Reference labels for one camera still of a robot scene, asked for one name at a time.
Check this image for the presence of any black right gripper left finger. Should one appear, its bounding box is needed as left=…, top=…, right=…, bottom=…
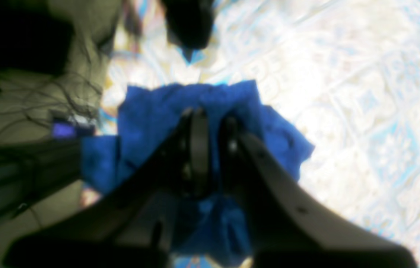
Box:
left=3, top=108, right=210, bottom=268

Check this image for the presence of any blue long-sleeve T-shirt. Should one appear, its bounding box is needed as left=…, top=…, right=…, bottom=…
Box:
left=81, top=81, right=315, bottom=266

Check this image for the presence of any patterned tile tablecloth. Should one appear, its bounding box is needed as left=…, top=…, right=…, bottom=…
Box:
left=97, top=0, right=420, bottom=267

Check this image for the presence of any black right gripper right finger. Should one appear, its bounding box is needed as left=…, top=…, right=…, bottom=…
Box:
left=220, top=117, right=417, bottom=268

